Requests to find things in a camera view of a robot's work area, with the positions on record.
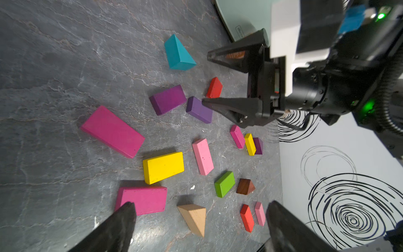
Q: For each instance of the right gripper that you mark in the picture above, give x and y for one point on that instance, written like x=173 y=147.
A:
x=266 y=82

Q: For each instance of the light pink block front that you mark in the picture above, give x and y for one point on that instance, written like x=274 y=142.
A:
x=259 y=211

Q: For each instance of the dark purple block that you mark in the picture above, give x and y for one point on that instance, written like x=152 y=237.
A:
x=168 y=100

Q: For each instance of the yellow block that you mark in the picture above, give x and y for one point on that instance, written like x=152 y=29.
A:
x=162 y=167
x=250 y=144

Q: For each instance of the green block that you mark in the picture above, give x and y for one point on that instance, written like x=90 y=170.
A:
x=224 y=184

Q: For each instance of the brown triangle block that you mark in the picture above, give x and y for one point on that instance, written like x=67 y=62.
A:
x=245 y=186

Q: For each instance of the violet purple block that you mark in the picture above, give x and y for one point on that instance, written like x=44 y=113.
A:
x=198 y=110

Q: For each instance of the light pink block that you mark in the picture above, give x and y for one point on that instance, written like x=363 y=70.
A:
x=259 y=211
x=203 y=156

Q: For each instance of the tan wooden triangle block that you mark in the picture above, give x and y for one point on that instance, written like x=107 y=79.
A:
x=195 y=217

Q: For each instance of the red block front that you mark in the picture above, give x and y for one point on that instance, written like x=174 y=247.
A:
x=247 y=218

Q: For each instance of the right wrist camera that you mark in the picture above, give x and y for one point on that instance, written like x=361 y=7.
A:
x=303 y=32

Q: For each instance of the teal triangle block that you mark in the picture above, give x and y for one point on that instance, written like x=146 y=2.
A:
x=177 y=55

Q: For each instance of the purple triangle block right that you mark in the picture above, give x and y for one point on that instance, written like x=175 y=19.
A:
x=259 y=146

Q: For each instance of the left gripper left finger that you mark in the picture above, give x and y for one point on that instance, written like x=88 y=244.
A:
x=113 y=235

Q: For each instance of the red block near toaster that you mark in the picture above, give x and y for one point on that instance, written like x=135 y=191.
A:
x=215 y=88

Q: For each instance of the mint green toaster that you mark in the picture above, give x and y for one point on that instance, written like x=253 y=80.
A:
x=241 y=18

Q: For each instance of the magenta block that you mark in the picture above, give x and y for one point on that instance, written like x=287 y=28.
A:
x=237 y=136
x=105 y=126
x=146 y=200

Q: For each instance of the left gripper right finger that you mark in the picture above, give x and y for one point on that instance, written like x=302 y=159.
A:
x=289 y=234

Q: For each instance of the brown spice bottle black cap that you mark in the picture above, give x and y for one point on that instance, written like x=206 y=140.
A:
x=236 y=55

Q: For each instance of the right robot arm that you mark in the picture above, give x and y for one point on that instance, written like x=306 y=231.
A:
x=363 y=75

